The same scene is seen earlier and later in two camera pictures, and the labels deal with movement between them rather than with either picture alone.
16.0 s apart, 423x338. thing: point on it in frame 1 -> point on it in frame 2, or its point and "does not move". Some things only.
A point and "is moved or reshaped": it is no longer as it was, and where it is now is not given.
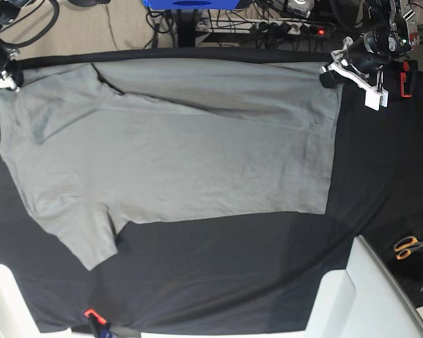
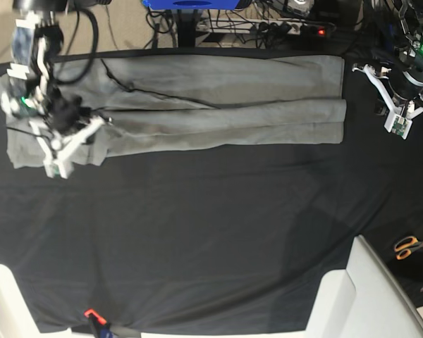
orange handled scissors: (405, 246) does not move
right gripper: (366, 52) -> (407, 83)
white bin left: (8, 313) does not move
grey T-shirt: (93, 146) is moved or reshaped
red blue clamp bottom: (100, 325) does not move
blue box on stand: (192, 5) does not move
